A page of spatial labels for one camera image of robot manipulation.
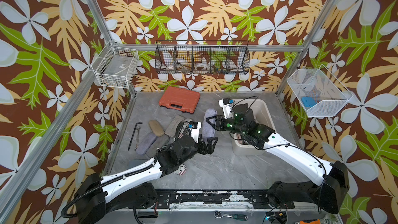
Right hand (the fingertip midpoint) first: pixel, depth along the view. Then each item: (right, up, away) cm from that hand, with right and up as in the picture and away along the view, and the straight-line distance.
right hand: (206, 119), depth 72 cm
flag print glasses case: (-13, -28, +9) cm, 31 cm away
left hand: (+3, -8, +1) cm, 9 cm away
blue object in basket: (+55, +9, +9) cm, 56 cm away
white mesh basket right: (+61, +14, +11) cm, 64 cm away
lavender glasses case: (+1, -5, -1) cm, 6 cm away
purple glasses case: (-35, -16, +19) cm, 43 cm away
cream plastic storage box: (+35, +2, +19) cm, 40 cm away
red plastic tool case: (-14, +11, +39) cm, 43 cm away
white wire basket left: (-52, +29, +15) cm, 61 cm away
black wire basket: (+6, +38, +24) cm, 45 cm away
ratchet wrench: (+6, -44, -2) cm, 44 cm away
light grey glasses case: (-21, -9, +24) cm, 33 cm away
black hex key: (-46, -12, +27) cm, 54 cm away
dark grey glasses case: (-27, -15, +19) cm, 37 cm away
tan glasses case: (-31, -7, +24) cm, 39 cm away
